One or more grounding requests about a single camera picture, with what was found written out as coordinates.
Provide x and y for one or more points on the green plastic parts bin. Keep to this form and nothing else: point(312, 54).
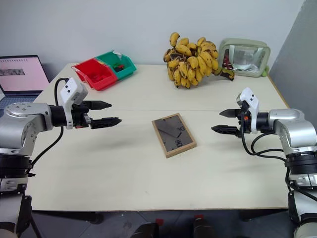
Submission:
point(119, 64)

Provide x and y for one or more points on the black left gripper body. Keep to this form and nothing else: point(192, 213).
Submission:
point(78, 116)

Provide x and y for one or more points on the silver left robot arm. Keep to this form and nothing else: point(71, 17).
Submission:
point(15, 129)

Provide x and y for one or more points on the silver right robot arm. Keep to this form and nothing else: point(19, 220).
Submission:
point(287, 129)

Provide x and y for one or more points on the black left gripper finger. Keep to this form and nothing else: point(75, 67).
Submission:
point(97, 105)
point(105, 122)

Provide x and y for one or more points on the laptop with pink screen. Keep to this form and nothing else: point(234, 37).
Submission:
point(22, 74)

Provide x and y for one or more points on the dark rounded shape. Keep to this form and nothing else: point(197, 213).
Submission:
point(203, 228)
point(147, 230)

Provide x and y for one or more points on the small green round object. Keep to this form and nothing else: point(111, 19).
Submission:
point(266, 72)

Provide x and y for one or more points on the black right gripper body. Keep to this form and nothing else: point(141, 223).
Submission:
point(244, 124)

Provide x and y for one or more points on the red plastic parts bin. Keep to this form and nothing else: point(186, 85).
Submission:
point(96, 73)

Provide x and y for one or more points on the green transparent zip pouch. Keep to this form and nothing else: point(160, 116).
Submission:
point(247, 57)

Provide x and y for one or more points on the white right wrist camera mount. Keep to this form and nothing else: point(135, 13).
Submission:
point(253, 102)

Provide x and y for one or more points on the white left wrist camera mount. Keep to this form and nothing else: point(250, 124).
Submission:
point(70, 90)

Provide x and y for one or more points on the grey partition panel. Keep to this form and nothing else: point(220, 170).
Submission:
point(297, 62)

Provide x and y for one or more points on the yellow banana bunch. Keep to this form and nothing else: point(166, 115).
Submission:
point(190, 62)

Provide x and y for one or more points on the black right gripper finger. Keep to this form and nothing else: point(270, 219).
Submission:
point(224, 129)
point(229, 113)

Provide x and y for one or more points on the wooden framed square clock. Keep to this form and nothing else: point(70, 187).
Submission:
point(173, 135)

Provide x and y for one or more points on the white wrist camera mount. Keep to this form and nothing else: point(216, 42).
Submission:
point(253, 102)
point(70, 90)

